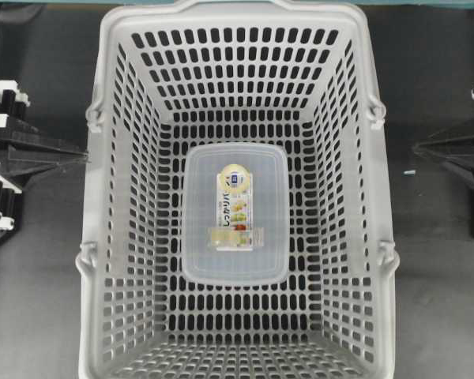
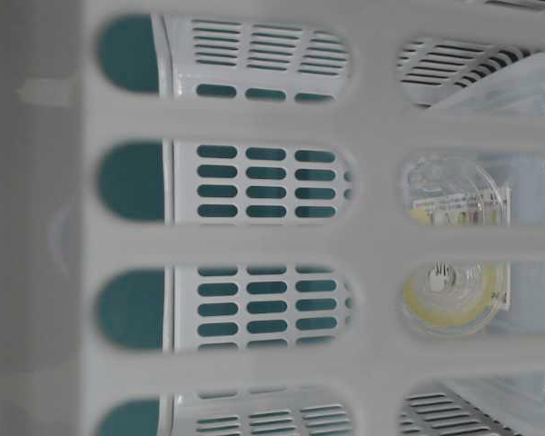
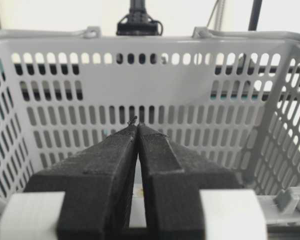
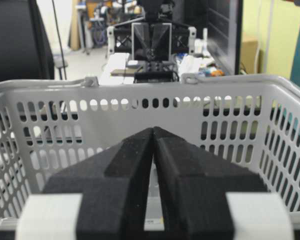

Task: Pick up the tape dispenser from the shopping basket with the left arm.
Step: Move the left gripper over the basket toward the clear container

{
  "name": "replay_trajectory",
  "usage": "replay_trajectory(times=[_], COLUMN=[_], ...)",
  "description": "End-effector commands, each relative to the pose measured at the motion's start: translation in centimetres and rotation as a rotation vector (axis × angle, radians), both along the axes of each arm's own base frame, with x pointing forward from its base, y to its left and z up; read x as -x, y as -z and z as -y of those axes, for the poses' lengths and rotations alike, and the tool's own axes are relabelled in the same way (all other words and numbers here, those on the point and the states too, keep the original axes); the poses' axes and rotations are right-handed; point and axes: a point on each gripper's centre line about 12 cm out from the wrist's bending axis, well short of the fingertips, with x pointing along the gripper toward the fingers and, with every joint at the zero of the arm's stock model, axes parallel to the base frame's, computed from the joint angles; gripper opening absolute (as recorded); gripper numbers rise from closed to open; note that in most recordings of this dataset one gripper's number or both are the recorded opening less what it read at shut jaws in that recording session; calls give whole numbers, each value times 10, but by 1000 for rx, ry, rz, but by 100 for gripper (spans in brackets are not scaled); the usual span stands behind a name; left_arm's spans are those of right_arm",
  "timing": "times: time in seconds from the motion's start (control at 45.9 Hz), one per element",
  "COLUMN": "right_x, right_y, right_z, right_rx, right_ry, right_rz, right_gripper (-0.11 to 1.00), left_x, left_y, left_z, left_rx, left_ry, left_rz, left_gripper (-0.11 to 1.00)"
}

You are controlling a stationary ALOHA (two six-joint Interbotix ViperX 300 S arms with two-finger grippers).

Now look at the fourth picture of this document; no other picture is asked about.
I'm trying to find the grey plastic shopping basket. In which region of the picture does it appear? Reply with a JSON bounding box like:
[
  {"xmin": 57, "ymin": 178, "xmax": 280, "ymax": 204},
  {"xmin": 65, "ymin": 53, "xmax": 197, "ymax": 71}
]
[{"xmin": 0, "ymin": 73, "xmax": 300, "ymax": 228}]

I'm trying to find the opposite arm gripper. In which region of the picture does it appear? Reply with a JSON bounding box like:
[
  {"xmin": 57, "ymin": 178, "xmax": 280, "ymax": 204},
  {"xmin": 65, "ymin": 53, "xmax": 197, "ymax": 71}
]
[{"xmin": 107, "ymin": 21, "xmax": 197, "ymax": 81}]

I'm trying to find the white bottle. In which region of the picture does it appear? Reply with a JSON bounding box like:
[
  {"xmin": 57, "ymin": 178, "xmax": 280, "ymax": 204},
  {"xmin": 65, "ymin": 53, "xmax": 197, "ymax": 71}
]
[{"xmin": 202, "ymin": 27, "xmax": 208, "ymax": 55}]

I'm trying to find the black monitor panel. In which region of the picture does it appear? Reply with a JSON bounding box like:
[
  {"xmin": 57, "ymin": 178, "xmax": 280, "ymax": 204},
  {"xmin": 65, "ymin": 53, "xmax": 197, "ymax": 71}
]
[{"xmin": 207, "ymin": 0, "xmax": 244, "ymax": 76}]

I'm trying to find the cardboard box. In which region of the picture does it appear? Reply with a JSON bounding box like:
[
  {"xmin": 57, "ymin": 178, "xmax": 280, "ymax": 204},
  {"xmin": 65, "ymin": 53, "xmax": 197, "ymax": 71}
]
[{"xmin": 240, "ymin": 33, "xmax": 259, "ymax": 74}]

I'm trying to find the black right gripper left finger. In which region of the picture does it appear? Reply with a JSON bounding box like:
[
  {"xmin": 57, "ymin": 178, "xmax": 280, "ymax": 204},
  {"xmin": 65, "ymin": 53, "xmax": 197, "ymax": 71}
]
[{"xmin": 15, "ymin": 127, "xmax": 155, "ymax": 240}]

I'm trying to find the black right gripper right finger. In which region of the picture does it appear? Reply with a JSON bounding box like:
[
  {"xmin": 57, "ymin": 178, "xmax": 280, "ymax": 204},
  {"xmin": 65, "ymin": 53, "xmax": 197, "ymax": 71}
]
[{"xmin": 152, "ymin": 126, "xmax": 296, "ymax": 240}]

